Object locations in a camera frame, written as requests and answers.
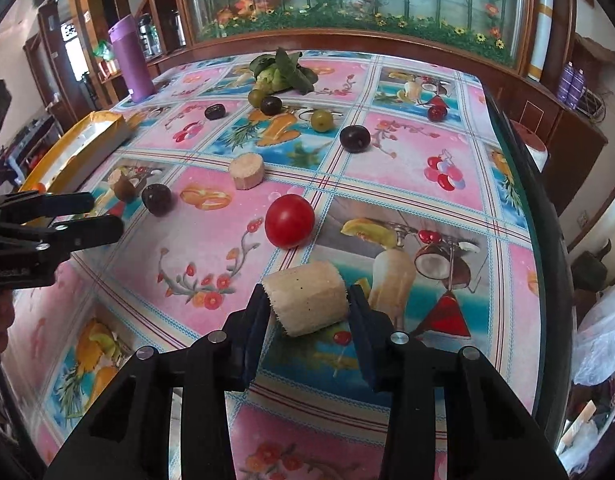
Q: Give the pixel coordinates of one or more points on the green grape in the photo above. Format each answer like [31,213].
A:
[255,97]
[322,120]

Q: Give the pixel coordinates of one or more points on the dark plum near tray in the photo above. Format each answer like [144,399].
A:
[157,200]

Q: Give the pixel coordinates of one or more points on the red tomato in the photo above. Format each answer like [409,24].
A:
[289,220]

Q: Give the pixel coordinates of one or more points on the wooden cabinet painted glass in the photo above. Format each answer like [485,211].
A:
[387,45]

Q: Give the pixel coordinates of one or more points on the red jujube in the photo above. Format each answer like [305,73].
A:
[215,111]

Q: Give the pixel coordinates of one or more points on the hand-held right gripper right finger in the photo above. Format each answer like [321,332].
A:
[367,345]

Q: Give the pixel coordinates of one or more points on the green leafy vegetable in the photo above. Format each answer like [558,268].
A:
[285,70]

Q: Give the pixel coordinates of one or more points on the brown kiwi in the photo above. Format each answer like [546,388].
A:
[125,190]

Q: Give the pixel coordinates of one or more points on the sugarcane piece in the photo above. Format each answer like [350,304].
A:
[246,171]
[307,297]
[115,175]

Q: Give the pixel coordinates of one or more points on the dark thermos flask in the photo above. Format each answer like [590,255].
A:
[178,29]

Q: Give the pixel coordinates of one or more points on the printed fruit tablecloth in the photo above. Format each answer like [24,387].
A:
[402,170]

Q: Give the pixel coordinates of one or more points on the brown wicker basket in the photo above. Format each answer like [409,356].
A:
[592,50]

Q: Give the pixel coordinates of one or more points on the purple tumbler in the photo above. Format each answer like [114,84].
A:
[132,57]

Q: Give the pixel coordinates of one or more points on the small dark grape on table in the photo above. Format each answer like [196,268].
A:
[437,112]

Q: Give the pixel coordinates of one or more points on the yellow rimmed white tray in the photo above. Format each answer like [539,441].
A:
[87,135]

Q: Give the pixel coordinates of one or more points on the white plastic bag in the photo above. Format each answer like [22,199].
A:
[605,340]

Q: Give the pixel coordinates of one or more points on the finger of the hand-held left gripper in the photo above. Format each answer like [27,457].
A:
[92,232]
[62,203]

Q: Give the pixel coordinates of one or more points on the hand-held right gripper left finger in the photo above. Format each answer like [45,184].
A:
[250,345]

